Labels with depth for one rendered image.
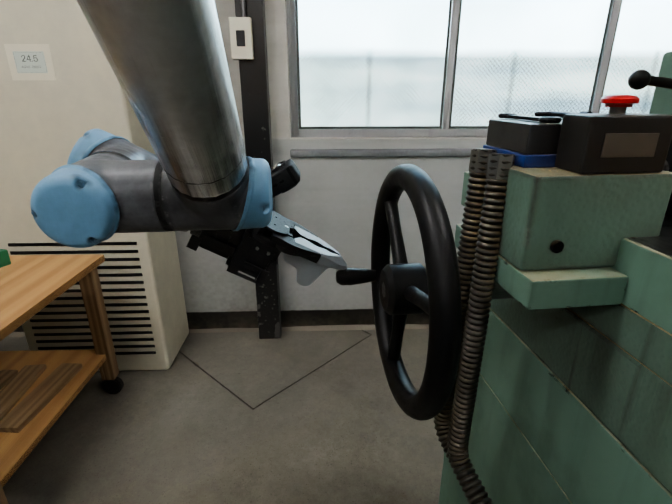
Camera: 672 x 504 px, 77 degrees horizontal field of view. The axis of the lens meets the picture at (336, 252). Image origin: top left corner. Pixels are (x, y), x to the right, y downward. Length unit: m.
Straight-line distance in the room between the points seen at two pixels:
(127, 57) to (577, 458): 0.56
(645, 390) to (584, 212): 0.17
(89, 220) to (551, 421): 0.56
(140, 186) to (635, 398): 0.50
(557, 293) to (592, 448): 0.19
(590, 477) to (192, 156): 0.51
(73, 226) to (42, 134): 1.23
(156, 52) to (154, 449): 1.36
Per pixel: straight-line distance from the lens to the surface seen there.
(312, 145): 1.73
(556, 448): 0.62
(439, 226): 0.38
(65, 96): 1.62
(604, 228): 0.46
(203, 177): 0.38
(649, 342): 0.46
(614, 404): 0.51
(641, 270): 0.46
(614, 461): 0.54
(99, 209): 0.44
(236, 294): 1.95
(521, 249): 0.42
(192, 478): 1.42
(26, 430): 1.48
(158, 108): 0.32
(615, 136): 0.44
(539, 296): 0.42
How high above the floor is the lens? 1.03
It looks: 21 degrees down
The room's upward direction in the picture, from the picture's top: straight up
